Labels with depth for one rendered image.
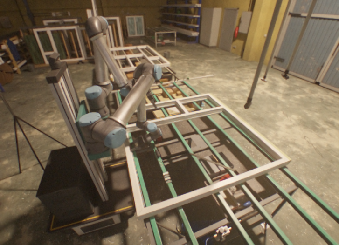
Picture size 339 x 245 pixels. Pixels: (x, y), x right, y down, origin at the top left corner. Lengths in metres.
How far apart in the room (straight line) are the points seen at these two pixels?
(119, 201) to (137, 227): 0.40
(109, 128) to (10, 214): 2.22
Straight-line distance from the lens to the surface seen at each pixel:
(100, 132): 1.11
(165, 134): 2.33
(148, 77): 1.28
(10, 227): 2.95
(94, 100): 1.62
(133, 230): 2.29
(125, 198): 2.10
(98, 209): 2.13
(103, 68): 1.67
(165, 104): 2.42
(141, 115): 1.58
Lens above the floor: 2.12
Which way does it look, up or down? 35 degrees down
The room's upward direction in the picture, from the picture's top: straight up
